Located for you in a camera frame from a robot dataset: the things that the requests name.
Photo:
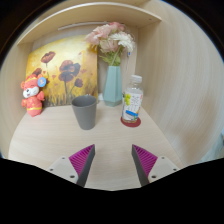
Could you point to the wooden shelf board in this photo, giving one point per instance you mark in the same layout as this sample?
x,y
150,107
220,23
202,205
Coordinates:
x,y
90,13

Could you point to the grey plastic cup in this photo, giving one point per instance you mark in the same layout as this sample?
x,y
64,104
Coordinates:
x,y
84,108

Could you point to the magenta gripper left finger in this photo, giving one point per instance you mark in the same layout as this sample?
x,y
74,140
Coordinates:
x,y
76,167

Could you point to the poppy flower painting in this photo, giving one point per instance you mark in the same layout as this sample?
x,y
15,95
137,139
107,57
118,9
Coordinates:
x,y
70,68

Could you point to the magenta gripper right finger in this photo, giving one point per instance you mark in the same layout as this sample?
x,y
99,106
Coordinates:
x,y
149,167

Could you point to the red round coaster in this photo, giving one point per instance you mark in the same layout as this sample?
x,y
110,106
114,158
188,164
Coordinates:
x,y
131,124

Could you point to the red plush toy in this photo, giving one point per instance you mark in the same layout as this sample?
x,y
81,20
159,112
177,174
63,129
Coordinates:
x,y
33,96

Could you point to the clear plastic water bottle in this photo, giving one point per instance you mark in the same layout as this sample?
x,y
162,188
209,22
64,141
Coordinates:
x,y
132,99

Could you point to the teal ceramic vase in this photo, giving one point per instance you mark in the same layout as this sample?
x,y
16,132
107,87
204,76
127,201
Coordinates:
x,y
112,92

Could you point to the pink white flower bouquet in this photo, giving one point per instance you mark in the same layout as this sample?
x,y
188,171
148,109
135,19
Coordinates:
x,y
112,39

